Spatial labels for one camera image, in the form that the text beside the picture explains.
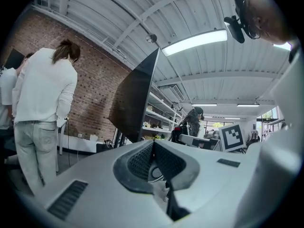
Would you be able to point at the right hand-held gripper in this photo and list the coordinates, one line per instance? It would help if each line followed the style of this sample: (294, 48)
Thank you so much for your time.
(231, 138)

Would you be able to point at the black TV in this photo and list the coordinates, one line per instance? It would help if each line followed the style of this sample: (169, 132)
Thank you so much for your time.
(133, 103)

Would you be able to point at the person's head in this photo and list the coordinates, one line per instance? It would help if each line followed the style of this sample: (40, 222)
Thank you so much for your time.
(263, 13)

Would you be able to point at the black head camera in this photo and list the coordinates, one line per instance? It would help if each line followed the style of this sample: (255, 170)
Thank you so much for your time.
(235, 28)

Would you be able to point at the white metal shelf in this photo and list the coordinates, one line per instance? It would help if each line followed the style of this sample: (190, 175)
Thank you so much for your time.
(161, 113)

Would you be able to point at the black computer monitor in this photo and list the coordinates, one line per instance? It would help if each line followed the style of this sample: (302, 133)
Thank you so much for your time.
(14, 58)

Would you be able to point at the long ceiling light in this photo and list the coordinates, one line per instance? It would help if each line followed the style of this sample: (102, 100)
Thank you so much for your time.
(204, 104)
(248, 105)
(194, 41)

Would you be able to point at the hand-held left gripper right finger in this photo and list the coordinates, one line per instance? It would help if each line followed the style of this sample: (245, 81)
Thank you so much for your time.
(213, 179)

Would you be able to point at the black bag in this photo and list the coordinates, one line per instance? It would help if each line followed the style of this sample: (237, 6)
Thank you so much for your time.
(104, 146)

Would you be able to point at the round ceiling dome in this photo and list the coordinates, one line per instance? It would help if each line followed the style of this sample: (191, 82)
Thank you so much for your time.
(151, 37)

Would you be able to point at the window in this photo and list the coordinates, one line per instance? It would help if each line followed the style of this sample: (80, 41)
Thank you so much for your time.
(268, 114)

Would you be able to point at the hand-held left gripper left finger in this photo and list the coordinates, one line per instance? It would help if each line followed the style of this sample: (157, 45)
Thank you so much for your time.
(107, 186)

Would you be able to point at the white air conditioner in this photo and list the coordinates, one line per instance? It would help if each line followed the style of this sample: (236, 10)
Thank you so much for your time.
(173, 91)

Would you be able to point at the white low bench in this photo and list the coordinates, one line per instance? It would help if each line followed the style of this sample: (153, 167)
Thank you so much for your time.
(78, 142)

